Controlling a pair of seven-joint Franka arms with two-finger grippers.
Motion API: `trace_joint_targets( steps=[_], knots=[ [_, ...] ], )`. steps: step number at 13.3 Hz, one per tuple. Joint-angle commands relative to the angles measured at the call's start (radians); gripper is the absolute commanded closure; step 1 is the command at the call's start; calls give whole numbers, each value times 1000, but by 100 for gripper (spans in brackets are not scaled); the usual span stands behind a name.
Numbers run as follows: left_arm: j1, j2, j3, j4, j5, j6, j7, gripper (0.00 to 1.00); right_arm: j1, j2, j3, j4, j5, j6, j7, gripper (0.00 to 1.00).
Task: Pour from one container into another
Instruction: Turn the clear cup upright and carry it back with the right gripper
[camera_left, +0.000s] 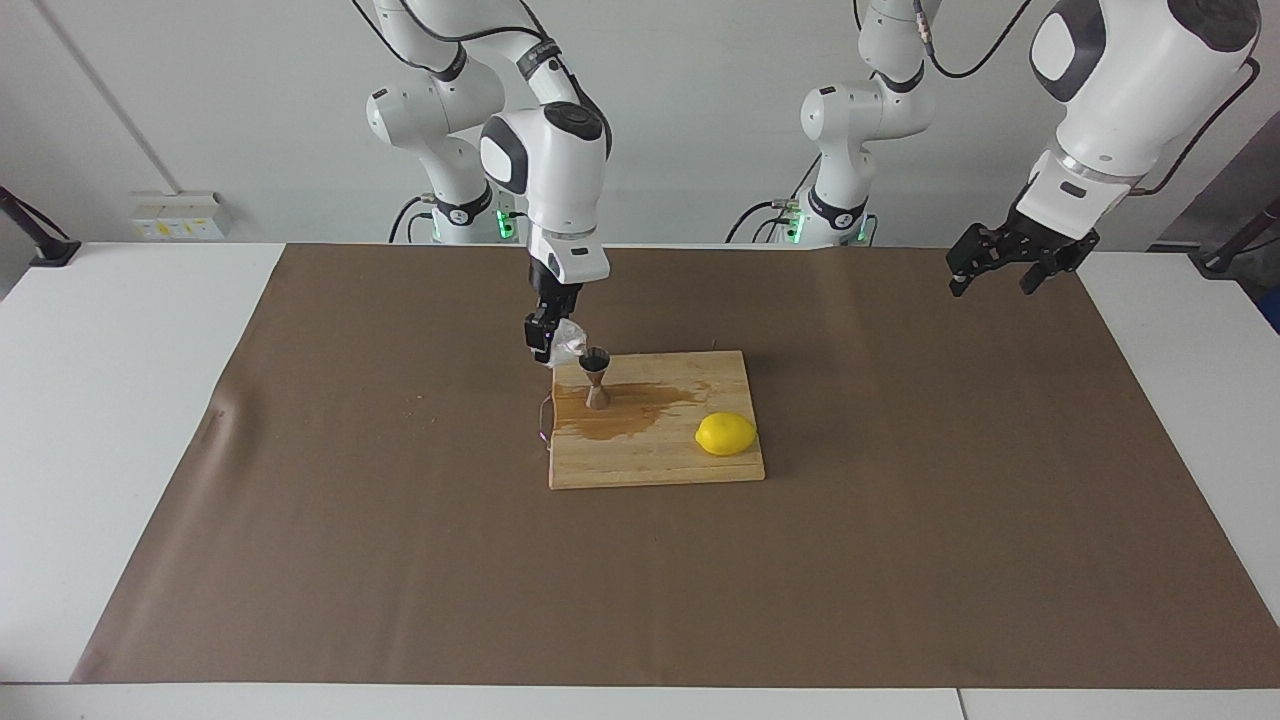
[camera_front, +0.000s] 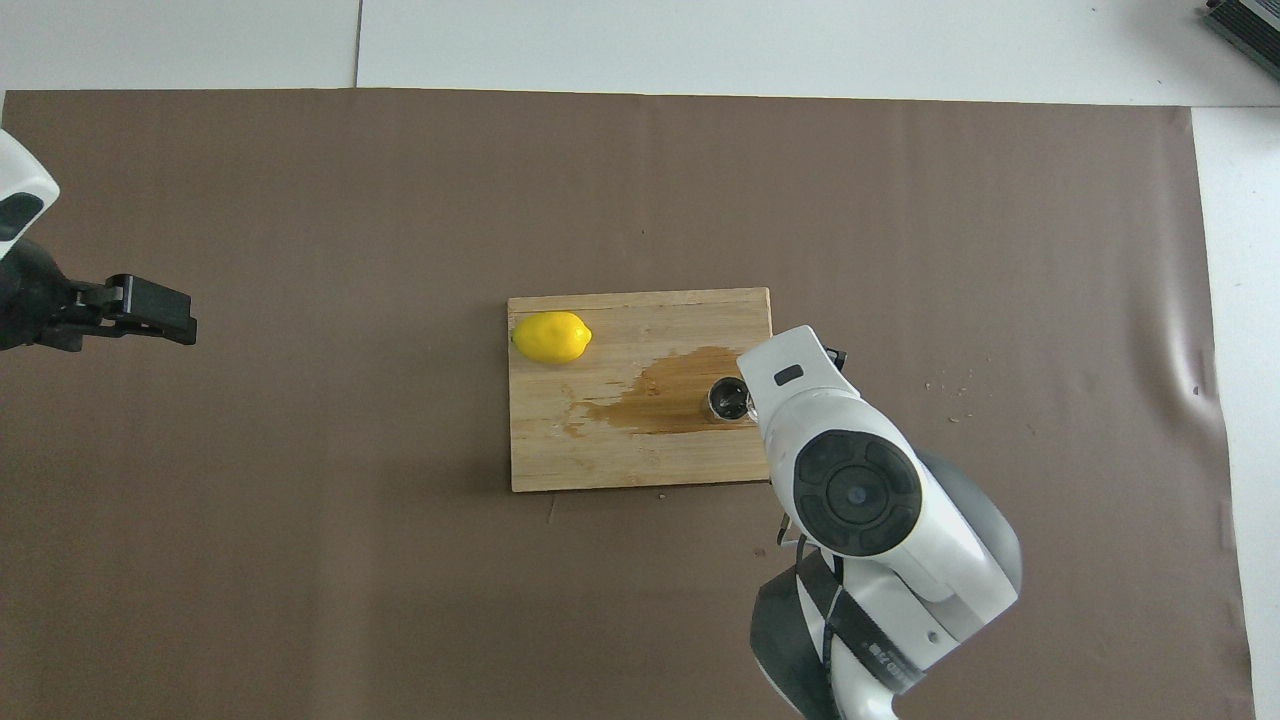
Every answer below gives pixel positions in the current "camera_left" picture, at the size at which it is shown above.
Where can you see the white wall outlet box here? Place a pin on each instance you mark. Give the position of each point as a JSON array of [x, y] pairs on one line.
[[180, 215]]

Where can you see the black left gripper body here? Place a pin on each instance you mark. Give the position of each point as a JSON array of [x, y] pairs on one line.
[[1050, 248]]

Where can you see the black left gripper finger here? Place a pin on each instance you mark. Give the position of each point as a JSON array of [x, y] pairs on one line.
[[970, 248], [1045, 272]]

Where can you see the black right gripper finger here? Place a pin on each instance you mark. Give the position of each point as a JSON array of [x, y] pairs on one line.
[[541, 338]]

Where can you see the wooden cutting board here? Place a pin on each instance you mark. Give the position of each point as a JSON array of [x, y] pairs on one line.
[[640, 460]]

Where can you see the steel double jigger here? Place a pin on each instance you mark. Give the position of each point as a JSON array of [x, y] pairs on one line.
[[597, 388]]

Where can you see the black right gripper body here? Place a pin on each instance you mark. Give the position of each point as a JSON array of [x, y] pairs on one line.
[[555, 295]]

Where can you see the black clamp stand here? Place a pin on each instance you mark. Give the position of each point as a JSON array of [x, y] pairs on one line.
[[40, 245], [1235, 245]]

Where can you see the brown paper table mat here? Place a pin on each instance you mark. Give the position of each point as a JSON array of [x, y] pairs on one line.
[[640, 580]]

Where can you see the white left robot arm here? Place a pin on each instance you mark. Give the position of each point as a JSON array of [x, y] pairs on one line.
[[1130, 80]]

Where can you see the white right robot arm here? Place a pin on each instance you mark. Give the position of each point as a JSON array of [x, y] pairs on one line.
[[550, 170]]

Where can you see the yellow lemon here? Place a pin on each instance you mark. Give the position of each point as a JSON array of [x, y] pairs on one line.
[[725, 434]]

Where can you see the clear plastic cup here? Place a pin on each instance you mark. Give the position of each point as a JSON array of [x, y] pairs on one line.
[[570, 342]]

